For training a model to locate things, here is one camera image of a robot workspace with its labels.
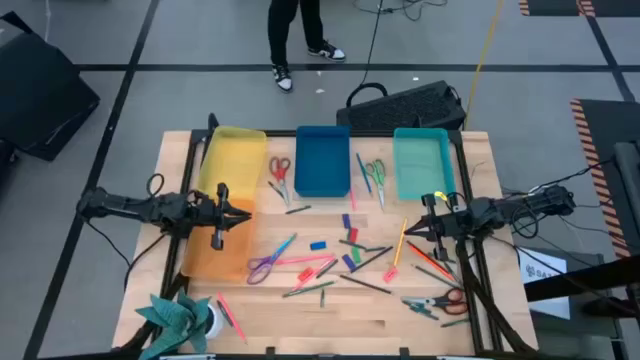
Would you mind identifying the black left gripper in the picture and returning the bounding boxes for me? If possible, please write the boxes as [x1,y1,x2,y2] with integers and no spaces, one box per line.
[187,182,253,251]

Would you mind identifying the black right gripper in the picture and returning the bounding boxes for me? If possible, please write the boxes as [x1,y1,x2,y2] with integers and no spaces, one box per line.
[403,193,476,262]

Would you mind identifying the orange pencil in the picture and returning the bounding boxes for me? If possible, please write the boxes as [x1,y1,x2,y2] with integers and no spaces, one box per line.
[405,240,455,281]

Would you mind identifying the dark brown pencil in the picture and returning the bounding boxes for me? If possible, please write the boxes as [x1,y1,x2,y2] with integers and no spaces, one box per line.
[411,264,462,290]

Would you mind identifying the orange plastic bin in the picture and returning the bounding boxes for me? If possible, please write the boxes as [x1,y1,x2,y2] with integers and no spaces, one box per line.
[180,197,257,282]

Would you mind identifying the purple and blue scissors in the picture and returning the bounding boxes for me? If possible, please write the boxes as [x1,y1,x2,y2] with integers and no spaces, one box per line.
[246,232,299,286]

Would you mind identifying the yellow plastic bin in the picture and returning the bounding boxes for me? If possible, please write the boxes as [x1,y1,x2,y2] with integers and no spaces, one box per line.
[196,124,268,202]

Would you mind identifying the red-handled scissors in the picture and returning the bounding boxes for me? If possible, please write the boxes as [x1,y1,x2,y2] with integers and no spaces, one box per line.
[268,155,293,207]

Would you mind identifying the green-handled scissors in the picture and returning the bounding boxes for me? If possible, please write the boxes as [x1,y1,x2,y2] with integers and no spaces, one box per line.
[364,158,387,210]

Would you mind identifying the black and red scissors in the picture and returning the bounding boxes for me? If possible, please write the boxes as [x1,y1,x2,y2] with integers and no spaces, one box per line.
[399,287,470,316]

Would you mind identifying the navy blue pencil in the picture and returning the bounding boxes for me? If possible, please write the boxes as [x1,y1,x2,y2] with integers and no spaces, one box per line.
[339,273,393,296]

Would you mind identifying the blue plastic bin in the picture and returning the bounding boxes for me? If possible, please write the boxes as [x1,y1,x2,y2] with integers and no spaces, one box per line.
[293,124,352,199]

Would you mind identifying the teal plastic bin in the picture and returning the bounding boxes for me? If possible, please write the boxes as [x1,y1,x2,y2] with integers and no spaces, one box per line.
[392,127,457,202]

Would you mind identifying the white plant pot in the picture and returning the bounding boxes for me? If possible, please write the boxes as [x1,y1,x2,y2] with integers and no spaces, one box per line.
[203,301,225,340]

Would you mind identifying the teal fabric plant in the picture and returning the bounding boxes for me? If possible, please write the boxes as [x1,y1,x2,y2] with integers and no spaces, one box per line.
[133,289,211,360]

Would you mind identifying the white paper sign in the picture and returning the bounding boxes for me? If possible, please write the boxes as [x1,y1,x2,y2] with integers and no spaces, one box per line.
[517,246,572,321]

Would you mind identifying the black perforated case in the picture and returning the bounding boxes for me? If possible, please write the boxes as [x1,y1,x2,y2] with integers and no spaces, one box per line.
[335,79,468,132]

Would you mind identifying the black desk beam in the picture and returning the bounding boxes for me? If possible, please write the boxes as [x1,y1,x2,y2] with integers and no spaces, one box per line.
[523,253,640,304]

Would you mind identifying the person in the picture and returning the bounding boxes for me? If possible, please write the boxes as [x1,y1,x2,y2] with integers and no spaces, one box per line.
[267,0,347,94]

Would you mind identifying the black stand base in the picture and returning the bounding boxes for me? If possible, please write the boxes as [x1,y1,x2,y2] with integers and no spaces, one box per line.
[581,296,640,320]

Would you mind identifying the grey padded bar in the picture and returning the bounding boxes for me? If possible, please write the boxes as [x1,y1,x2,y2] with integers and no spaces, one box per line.
[613,141,640,214]

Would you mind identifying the black hazard-striped floor mat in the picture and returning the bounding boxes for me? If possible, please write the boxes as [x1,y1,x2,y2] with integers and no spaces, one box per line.
[569,98,640,260]
[517,0,640,19]

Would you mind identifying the large black box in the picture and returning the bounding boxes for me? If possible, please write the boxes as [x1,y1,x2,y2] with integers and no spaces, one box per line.
[0,10,101,162]

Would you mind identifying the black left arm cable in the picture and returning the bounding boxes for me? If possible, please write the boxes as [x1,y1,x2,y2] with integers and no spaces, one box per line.
[82,217,169,294]

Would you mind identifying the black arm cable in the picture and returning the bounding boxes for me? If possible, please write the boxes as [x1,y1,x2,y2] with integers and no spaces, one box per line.
[499,157,616,199]
[82,217,169,294]

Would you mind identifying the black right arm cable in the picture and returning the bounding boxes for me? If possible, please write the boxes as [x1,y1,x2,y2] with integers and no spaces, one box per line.
[499,157,616,199]

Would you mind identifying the thick yellow cable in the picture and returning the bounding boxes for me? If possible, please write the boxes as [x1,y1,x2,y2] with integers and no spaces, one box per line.
[463,0,506,130]

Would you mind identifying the black hanging cable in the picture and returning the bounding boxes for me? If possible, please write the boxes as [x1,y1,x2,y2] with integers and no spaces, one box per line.
[345,0,449,109]

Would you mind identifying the white floor cable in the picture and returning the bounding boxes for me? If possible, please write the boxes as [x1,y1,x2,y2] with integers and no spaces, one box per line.
[42,0,53,43]

